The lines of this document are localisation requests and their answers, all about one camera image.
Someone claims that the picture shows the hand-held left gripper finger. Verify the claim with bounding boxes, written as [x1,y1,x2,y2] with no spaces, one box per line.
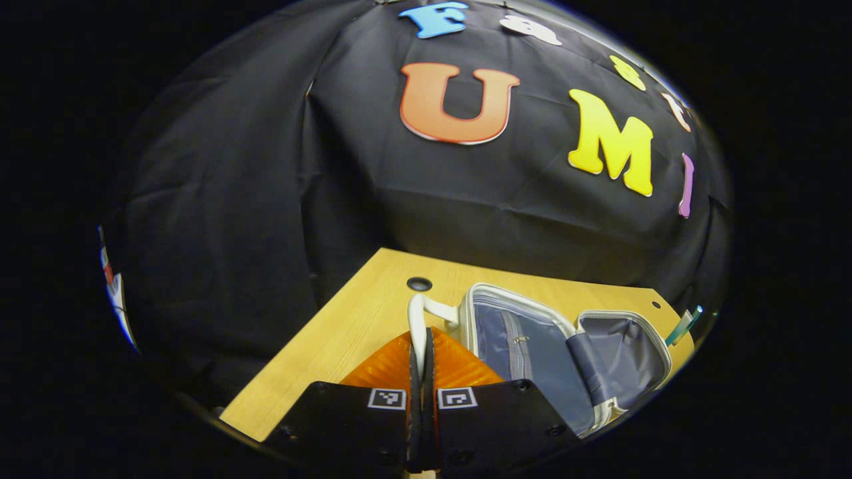
[265,331,424,474]
[423,326,581,474]

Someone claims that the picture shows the white suitcase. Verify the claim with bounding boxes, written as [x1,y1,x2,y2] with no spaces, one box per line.
[407,282,674,439]

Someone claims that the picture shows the white and blue tube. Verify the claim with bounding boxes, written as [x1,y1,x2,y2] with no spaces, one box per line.
[665,309,694,347]

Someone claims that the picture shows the white display screen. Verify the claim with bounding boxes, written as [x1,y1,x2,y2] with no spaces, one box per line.
[99,225,140,353]

